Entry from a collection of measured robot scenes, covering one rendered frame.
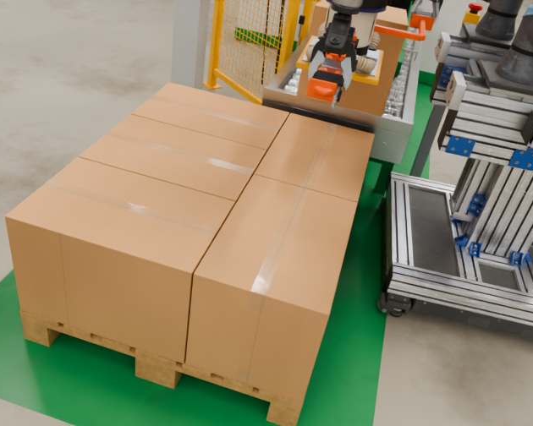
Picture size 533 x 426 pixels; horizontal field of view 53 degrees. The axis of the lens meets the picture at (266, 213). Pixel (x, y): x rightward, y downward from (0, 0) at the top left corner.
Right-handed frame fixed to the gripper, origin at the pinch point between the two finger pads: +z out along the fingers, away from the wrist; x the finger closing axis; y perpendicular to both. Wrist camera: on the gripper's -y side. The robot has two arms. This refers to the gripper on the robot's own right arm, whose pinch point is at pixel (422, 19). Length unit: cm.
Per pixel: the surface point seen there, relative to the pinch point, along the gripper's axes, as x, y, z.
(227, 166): -57, 59, 52
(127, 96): -164, -84, 106
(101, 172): -95, 83, 52
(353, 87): -19.7, -4.9, 35.2
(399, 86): 5, -70, 53
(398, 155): 8, -4, 62
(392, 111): 1, -27, 51
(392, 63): -5.8, -6.5, 21.7
